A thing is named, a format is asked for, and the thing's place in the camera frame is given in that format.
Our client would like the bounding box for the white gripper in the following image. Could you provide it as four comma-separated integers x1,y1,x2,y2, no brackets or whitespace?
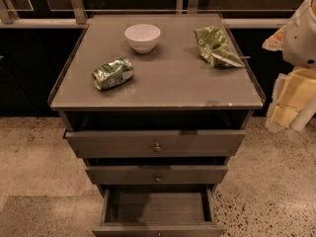
262,25,316,132

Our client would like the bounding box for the green jalapeno chip bag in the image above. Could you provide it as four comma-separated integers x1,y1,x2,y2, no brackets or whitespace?
195,26,244,68

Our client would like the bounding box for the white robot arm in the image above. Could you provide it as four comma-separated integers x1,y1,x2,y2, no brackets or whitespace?
262,0,316,132

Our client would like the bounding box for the dark wooden drawer cabinet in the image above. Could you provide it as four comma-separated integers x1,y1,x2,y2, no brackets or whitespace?
47,13,267,237

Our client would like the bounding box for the middle drawer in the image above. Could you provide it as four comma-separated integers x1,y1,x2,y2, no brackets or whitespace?
86,165,228,185

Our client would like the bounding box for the top drawer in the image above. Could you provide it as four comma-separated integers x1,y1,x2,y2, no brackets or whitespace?
65,129,245,158

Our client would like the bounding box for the open bottom drawer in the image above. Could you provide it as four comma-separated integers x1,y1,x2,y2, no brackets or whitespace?
92,185,225,237

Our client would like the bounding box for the white ceramic bowl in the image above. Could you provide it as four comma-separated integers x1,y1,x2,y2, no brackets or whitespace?
124,24,161,53

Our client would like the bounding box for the crushed green soda can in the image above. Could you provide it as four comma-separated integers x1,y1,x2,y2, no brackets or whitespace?
92,57,134,91

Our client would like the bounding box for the metal window railing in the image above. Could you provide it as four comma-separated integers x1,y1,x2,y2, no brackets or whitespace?
0,0,304,29

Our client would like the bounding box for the white cylindrical post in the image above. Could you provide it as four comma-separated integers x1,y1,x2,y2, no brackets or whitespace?
290,97,316,131

